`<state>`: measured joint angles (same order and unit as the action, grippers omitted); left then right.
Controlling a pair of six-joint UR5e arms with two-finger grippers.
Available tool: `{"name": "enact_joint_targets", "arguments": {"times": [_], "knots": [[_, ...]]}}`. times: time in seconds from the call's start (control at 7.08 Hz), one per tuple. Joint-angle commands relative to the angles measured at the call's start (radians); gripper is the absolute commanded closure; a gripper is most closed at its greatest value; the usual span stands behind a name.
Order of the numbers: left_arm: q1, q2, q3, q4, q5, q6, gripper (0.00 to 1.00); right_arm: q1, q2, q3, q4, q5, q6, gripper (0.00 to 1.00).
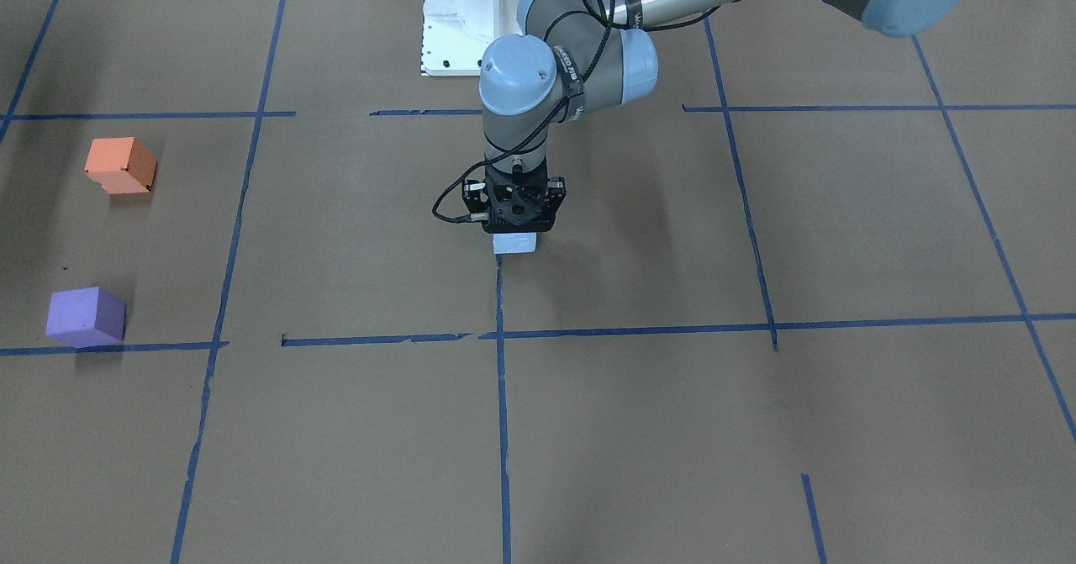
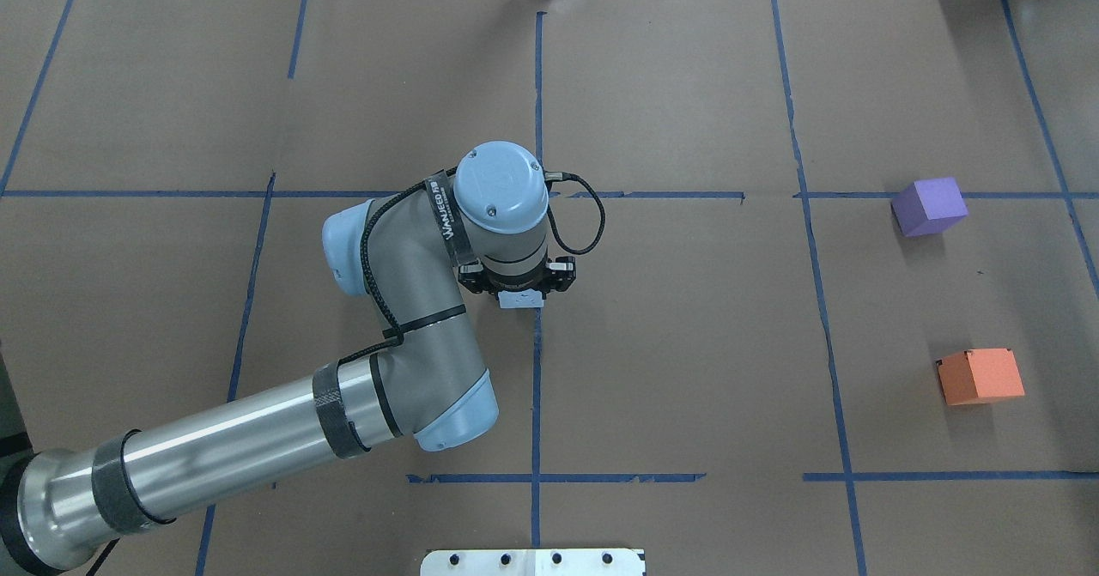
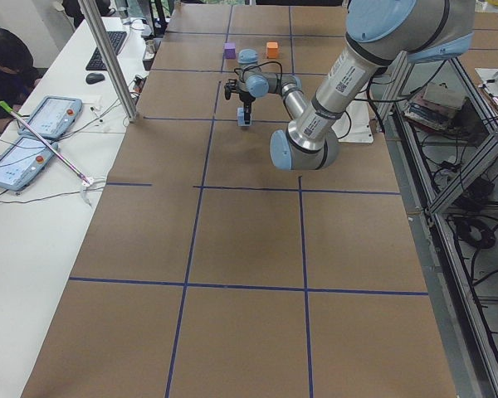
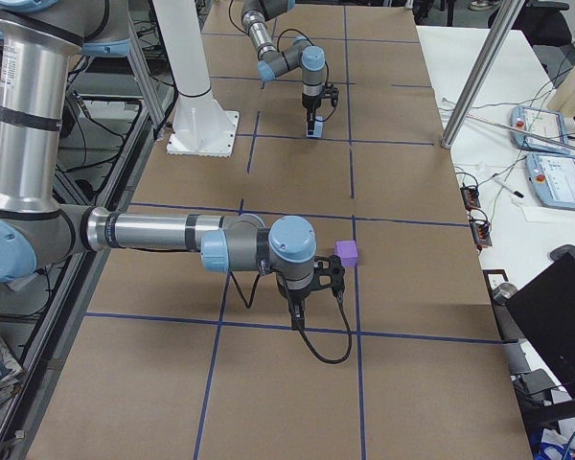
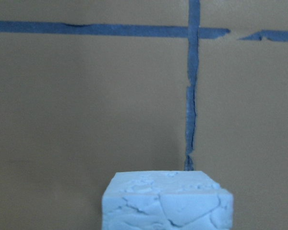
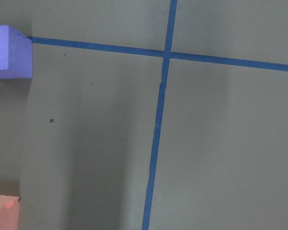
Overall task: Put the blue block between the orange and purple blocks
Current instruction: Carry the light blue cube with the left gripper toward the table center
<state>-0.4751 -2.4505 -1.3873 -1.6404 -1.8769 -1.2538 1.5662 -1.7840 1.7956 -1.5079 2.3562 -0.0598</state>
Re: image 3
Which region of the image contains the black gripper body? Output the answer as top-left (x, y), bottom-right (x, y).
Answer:
top-left (238, 91), bottom-right (252, 106)

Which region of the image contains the light blue foam block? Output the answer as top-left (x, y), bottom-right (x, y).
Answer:
top-left (237, 107), bottom-right (251, 127)

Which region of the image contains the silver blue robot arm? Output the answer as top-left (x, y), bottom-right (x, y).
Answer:
top-left (224, 0), bottom-right (475, 170)

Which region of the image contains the purple foam block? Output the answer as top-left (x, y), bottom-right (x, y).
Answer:
top-left (223, 42), bottom-right (237, 60)

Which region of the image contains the orange foam block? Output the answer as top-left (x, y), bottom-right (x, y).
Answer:
top-left (266, 41), bottom-right (280, 59)

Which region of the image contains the black keyboard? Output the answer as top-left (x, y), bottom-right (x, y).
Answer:
top-left (85, 31), bottom-right (128, 71)

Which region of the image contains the black computer mouse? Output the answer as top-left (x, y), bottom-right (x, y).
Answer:
top-left (85, 72), bottom-right (105, 85)

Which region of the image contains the stack of books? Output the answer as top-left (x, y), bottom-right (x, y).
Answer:
top-left (403, 83), bottom-right (468, 131)

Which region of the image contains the upper teach pendant tablet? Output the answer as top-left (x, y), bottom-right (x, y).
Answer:
top-left (26, 96), bottom-right (83, 141)

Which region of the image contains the teach pendant tablet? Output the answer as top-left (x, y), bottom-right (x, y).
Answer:
top-left (26, 96), bottom-right (83, 141)
top-left (0, 136), bottom-right (54, 192)

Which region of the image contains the lower teach pendant tablet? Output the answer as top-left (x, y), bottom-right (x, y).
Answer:
top-left (0, 136), bottom-right (54, 192)

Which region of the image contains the person in dark clothes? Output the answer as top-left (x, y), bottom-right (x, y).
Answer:
top-left (0, 28), bottom-right (42, 135)

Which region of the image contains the long metal rod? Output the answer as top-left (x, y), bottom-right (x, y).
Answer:
top-left (0, 100), bottom-right (94, 187)

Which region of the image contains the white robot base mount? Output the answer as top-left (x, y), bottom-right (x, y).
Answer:
top-left (332, 101), bottom-right (374, 144)

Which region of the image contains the aluminium frame post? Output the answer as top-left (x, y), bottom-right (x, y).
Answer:
top-left (78, 0), bottom-right (138, 123)

